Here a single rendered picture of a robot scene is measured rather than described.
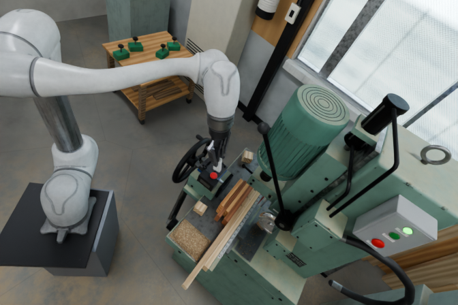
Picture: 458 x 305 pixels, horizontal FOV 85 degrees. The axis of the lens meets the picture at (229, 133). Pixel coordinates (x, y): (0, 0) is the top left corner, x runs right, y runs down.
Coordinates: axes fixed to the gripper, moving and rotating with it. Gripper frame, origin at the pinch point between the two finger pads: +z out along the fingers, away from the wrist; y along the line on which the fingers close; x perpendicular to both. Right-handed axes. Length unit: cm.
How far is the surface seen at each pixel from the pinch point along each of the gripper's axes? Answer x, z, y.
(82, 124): 155, 73, 20
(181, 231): -0.1, 18.3, -22.0
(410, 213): -56, -24, -3
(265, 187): -18.4, 9.3, 8.6
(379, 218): -51, -20, -5
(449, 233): -119, 71, 96
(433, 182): -58, -28, 7
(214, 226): -7.6, 23.1, -11.0
